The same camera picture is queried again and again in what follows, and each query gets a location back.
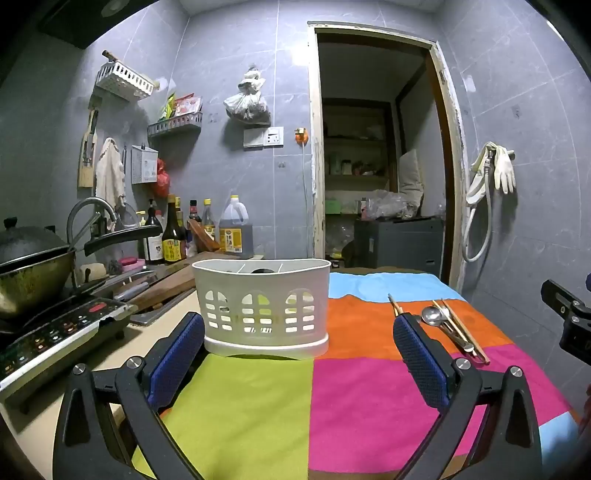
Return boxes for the induction cooker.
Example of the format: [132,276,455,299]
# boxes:
[0,295,139,408]

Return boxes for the brown oil jug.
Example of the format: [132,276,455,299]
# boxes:
[218,195,255,258]

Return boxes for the wooden cutting board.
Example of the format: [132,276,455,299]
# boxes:
[129,251,219,315]

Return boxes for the white wall box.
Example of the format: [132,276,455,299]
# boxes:
[131,144,160,185]

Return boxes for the small bottle yellow cap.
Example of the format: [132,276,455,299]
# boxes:
[202,198,217,241]

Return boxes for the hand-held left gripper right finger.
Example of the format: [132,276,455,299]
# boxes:
[392,311,543,480]

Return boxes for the wooden shelf unit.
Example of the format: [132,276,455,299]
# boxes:
[322,98,399,219]

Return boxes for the crumpled clear plastic bag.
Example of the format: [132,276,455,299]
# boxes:
[361,189,419,220]

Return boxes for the dark bottle yellow label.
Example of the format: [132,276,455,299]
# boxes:
[161,195,188,264]

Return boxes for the black wok lid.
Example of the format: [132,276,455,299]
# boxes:
[0,217,71,265]

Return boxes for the white plastic utensil basket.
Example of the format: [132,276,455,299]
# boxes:
[191,258,332,360]

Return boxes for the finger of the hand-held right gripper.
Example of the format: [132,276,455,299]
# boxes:
[541,274,591,365]

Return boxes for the grey wall shelf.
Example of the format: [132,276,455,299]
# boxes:
[148,112,204,138]

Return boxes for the black-handled wok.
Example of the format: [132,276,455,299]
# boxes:
[0,224,165,320]

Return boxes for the black range hood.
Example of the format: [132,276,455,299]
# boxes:
[37,0,158,49]

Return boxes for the white wall socket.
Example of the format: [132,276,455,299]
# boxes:
[243,126,284,151]

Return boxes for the brown wooden block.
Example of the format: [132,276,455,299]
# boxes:
[187,219,222,253]

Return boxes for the dark bottle white label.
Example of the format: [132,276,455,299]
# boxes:
[141,199,165,265]

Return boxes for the wooden knife holder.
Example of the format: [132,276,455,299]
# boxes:
[77,108,100,189]

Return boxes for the beige towel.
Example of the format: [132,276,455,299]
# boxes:
[94,137,127,209]

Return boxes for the cream rubber gloves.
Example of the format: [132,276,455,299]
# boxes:
[470,142,517,195]

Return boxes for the curved metal faucet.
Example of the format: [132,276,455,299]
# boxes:
[66,197,119,254]

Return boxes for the dark grey cabinet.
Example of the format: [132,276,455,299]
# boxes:
[354,217,444,278]

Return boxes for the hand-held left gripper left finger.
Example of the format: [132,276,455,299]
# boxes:
[53,311,206,480]

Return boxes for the white slotted wall basket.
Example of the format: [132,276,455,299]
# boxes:
[95,61,154,100]

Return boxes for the worn door frame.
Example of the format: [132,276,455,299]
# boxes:
[308,21,468,292]

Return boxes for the white hose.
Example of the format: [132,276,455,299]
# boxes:
[462,152,495,264]

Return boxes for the red plastic bag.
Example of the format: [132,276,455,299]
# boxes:
[154,159,171,197]

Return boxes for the kitchen cleaver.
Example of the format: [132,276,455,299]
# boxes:
[74,269,160,304]

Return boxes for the green snack packet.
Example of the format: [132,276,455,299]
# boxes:
[160,92,179,122]

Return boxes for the grey pillow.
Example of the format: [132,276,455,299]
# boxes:
[397,148,425,214]

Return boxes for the hanging clear plastic bag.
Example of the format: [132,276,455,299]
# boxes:
[223,65,272,125]

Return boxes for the metal spoon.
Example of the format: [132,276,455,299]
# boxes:
[421,307,476,355]

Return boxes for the red snack packet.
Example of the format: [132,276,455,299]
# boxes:
[174,95,203,117]

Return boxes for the colourful patchwork cloth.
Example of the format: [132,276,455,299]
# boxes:
[131,268,583,480]

